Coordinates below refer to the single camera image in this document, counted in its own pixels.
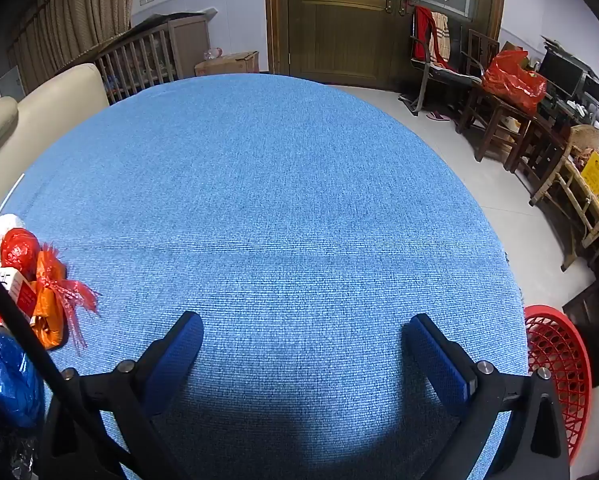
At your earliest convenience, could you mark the thin white tube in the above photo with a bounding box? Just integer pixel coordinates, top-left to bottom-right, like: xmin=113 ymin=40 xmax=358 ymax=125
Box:
xmin=0 ymin=173 xmax=26 ymax=256

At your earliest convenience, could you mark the orange snack packet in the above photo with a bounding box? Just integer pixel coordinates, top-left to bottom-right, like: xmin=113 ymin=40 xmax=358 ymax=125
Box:
xmin=29 ymin=242 xmax=100 ymax=353

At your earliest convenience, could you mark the crumpled blue plastic bag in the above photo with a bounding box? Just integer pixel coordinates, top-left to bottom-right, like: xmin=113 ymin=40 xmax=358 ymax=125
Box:
xmin=0 ymin=332 xmax=46 ymax=428

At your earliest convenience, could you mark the wooden crib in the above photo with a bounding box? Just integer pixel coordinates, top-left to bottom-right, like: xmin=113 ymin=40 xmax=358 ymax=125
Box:
xmin=94 ymin=14 xmax=211 ymax=106

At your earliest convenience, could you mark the black cable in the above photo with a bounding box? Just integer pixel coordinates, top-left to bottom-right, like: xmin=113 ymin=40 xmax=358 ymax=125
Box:
xmin=0 ymin=255 xmax=182 ymax=480

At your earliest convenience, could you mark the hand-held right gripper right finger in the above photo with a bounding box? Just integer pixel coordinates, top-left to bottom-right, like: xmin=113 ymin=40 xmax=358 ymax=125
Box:
xmin=403 ymin=313 xmax=573 ymax=480

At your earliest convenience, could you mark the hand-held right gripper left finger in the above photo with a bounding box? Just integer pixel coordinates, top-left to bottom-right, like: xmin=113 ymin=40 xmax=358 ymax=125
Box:
xmin=42 ymin=311 xmax=204 ymax=480

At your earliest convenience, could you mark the dark wooden chair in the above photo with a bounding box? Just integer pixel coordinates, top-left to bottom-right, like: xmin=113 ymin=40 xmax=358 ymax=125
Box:
xmin=457 ymin=30 xmax=535 ymax=161

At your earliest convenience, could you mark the beige curtain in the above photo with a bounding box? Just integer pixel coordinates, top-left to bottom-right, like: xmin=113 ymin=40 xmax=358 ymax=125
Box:
xmin=6 ymin=0 xmax=132 ymax=96

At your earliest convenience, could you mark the black monitor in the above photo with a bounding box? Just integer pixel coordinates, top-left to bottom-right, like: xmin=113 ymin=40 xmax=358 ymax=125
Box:
xmin=538 ymin=52 xmax=587 ymax=98

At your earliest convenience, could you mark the orange and white carton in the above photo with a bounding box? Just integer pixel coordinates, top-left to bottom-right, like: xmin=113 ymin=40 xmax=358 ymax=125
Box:
xmin=0 ymin=267 xmax=37 ymax=326

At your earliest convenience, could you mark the red plastic basket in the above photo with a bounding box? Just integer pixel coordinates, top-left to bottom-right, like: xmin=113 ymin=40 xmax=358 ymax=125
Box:
xmin=523 ymin=305 xmax=593 ymax=466

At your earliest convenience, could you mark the red garment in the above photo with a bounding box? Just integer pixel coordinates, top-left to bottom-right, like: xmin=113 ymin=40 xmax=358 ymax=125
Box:
xmin=413 ymin=6 xmax=460 ymax=73

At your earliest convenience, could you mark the black metal chair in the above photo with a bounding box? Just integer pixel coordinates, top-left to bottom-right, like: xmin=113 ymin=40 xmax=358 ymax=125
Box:
xmin=409 ymin=5 xmax=483 ymax=113

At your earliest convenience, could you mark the brown wooden door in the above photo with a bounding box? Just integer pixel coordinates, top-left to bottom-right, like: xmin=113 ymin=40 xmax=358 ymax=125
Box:
xmin=264 ymin=0 xmax=505 ymax=92

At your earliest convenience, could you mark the large red plastic bag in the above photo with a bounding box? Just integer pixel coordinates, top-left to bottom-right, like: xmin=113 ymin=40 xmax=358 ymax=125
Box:
xmin=482 ymin=49 xmax=547 ymax=113

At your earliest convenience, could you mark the crumpled red plastic bag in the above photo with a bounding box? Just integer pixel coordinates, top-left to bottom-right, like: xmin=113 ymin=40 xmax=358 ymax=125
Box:
xmin=0 ymin=228 xmax=41 ymax=281

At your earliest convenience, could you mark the cardboard box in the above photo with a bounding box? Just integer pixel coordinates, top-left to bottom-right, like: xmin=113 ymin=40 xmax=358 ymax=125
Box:
xmin=195 ymin=51 xmax=260 ymax=78

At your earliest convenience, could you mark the beige sofa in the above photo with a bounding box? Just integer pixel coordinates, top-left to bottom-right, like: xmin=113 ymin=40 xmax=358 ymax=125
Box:
xmin=0 ymin=62 xmax=111 ymax=211

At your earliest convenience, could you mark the bamboo chair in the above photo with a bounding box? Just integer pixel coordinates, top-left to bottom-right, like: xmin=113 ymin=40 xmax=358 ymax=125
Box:
xmin=529 ymin=125 xmax=599 ymax=271

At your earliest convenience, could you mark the blue tablecloth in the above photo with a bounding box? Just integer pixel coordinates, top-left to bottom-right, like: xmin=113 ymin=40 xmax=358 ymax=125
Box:
xmin=0 ymin=74 xmax=525 ymax=480

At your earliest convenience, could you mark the crumpled white plastic bag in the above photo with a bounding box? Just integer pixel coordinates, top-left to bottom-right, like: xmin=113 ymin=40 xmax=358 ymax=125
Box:
xmin=0 ymin=214 xmax=26 ymax=243

